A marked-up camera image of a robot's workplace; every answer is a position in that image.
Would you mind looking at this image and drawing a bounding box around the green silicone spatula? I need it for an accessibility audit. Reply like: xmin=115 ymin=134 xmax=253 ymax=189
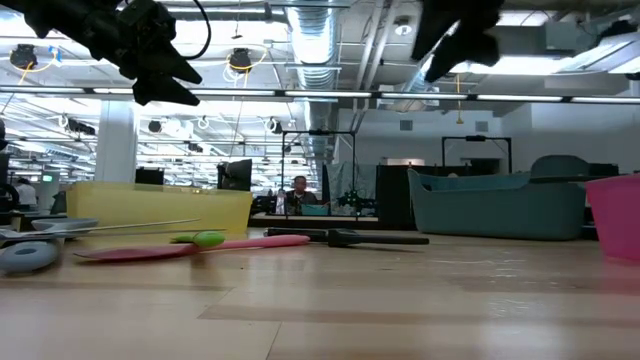
xmin=168 ymin=230 xmax=227 ymax=249

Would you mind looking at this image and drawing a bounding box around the white building column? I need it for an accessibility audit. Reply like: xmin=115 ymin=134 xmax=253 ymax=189
xmin=94 ymin=102 xmax=139 ymax=184

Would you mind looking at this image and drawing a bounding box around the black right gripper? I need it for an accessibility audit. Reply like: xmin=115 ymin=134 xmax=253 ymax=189
xmin=410 ymin=0 xmax=506 ymax=84

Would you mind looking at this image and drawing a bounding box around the pink silicone spatula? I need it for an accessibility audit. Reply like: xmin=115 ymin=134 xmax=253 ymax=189
xmin=71 ymin=234 xmax=312 ymax=263

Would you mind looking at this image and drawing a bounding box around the black aluminium table frame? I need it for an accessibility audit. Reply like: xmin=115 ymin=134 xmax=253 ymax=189
xmin=249 ymin=213 xmax=416 ymax=232

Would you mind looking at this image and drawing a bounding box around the yellow hanging cord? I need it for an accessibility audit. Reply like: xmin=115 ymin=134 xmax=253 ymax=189
xmin=453 ymin=72 xmax=464 ymax=126

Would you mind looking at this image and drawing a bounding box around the person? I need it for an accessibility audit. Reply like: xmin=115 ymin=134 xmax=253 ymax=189
xmin=283 ymin=175 xmax=320 ymax=216
xmin=12 ymin=176 xmax=38 ymax=211

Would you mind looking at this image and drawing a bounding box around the black ceiling device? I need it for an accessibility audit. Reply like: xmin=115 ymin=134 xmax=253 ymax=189
xmin=228 ymin=47 xmax=254 ymax=74
xmin=8 ymin=43 xmax=39 ymax=71

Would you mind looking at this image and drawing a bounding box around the yellow plastic bin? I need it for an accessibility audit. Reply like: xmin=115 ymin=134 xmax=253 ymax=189
xmin=65 ymin=180 xmax=254 ymax=235

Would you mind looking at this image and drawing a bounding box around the teal plastic bin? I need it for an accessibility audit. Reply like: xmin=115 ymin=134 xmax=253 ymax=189
xmin=406 ymin=154 xmax=591 ymax=242

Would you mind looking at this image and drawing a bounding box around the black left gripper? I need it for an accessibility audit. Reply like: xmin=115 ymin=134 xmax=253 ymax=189
xmin=89 ymin=0 xmax=204 ymax=108

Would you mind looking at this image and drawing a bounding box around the black cabinet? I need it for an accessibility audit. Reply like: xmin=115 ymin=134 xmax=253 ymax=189
xmin=375 ymin=164 xmax=416 ymax=231

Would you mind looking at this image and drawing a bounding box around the grey plastic sheet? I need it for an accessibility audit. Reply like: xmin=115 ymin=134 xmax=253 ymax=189
xmin=327 ymin=162 xmax=379 ymax=211

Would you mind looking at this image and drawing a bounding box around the reddish pink plastic bin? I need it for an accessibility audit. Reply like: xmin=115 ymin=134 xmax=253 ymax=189
xmin=583 ymin=173 xmax=640 ymax=265

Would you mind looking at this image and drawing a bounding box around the black background monitor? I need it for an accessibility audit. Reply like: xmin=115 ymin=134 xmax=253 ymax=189
xmin=217 ymin=158 xmax=254 ymax=192
xmin=134 ymin=167 xmax=165 ymax=186

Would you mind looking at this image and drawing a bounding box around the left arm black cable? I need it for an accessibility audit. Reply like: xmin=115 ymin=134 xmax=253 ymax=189
xmin=183 ymin=0 xmax=212 ymax=61

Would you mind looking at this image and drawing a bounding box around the ceiling light strip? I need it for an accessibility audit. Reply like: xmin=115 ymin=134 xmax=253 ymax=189
xmin=0 ymin=85 xmax=640 ymax=105

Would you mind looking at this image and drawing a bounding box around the silver ventilation duct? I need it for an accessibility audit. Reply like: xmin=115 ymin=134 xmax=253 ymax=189
xmin=287 ymin=0 xmax=341 ymax=176
xmin=394 ymin=49 xmax=451 ymax=101

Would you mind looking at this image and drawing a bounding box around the black gantry frame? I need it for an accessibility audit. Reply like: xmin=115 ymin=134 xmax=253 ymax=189
xmin=441 ymin=135 xmax=513 ymax=175

